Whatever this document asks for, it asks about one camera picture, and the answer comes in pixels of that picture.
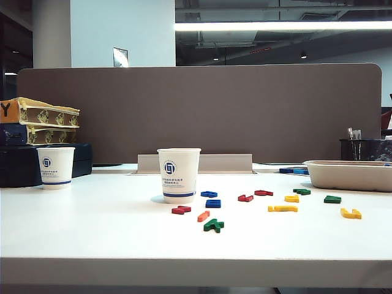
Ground white paper cup blue logo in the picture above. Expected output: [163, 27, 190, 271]
[36, 146, 76, 191]
[156, 147, 202, 205]

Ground green letter K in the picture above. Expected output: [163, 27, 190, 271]
[203, 218, 225, 233]

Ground long yellow letter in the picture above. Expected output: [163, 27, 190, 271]
[267, 205, 299, 213]

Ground yellow box with letter Y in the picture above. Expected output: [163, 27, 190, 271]
[0, 96, 81, 129]

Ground yellow hooked letter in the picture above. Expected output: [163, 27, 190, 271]
[340, 207, 363, 220]

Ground brown desk divider panel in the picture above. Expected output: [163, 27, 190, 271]
[17, 62, 383, 165]

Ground long ceiling light strip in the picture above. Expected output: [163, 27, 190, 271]
[174, 20, 392, 32]

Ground beige paper pulp tray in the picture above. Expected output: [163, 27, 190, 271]
[302, 159, 392, 193]

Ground clear utensils in holder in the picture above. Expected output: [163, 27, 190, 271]
[347, 127, 363, 160]

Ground black mesh pen holder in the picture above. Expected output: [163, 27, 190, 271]
[339, 138, 392, 161]

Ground black carrying case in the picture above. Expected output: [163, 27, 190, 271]
[0, 142, 93, 189]

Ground grey cable slot flap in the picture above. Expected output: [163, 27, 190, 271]
[137, 153, 253, 175]

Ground silver wall sign plate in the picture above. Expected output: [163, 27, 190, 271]
[112, 46, 129, 69]

